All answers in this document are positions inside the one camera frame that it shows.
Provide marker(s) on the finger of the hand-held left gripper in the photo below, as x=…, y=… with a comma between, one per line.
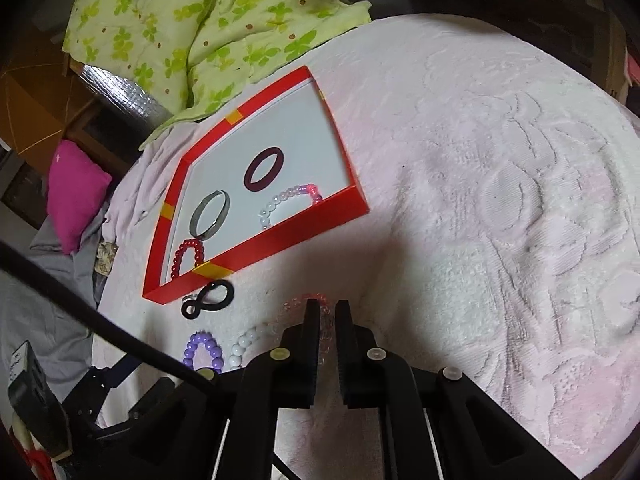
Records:
x=102, y=387

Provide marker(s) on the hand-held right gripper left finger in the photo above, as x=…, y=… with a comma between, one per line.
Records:
x=311, y=360

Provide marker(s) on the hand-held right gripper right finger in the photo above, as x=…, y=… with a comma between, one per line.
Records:
x=342, y=360

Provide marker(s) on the red cardboard tray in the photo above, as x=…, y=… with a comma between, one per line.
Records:
x=280, y=240

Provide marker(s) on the grey cloth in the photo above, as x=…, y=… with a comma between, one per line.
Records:
x=40, y=300

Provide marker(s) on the small floral patterned cloth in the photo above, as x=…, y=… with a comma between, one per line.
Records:
x=104, y=257

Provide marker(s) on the silver metal bangle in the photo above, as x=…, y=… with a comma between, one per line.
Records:
x=196, y=215

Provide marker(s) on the dark maroon bangle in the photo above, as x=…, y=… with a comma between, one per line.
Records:
x=248, y=179

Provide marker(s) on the magenta pillow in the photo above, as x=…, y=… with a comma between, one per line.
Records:
x=75, y=195

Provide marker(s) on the green floral quilt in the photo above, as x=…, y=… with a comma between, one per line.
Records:
x=150, y=20

